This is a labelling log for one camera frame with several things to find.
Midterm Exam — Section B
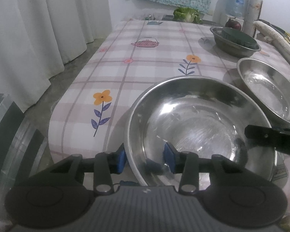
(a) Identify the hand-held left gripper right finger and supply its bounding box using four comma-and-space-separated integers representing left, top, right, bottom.
163, 142, 232, 194

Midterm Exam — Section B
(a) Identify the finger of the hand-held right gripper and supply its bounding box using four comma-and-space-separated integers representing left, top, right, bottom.
245, 124, 290, 160

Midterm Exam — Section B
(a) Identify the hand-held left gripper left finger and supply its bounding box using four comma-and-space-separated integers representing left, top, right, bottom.
49, 143, 126, 195

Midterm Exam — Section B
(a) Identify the large steel bowl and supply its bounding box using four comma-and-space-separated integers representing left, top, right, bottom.
126, 76, 277, 186

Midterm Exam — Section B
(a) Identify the small steel bowl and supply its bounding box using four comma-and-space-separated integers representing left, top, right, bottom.
211, 26, 260, 52
210, 26, 261, 58

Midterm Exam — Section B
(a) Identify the green ceramic bowl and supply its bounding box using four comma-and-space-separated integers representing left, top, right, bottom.
221, 27, 259, 50

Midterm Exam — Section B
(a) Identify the rolled white blanket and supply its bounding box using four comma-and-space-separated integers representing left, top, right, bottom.
253, 20, 290, 71

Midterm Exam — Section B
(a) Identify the red onion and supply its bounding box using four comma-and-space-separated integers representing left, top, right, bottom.
225, 18, 243, 31

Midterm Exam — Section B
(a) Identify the rolled patterned paper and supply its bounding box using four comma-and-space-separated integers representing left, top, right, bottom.
243, 0, 264, 39

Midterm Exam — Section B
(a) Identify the white water dispenser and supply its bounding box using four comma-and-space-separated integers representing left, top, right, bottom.
214, 12, 244, 28

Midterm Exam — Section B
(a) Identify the dark side table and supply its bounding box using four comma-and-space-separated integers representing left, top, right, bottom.
130, 14, 208, 26

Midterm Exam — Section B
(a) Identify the large clear water bottle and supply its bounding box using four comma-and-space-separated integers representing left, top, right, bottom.
226, 0, 247, 17

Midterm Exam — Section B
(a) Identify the green lettuce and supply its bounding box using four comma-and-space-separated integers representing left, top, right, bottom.
173, 8, 203, 25

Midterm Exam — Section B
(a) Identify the white curtain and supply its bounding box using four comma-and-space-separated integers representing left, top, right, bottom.
0, 0, 113, 113

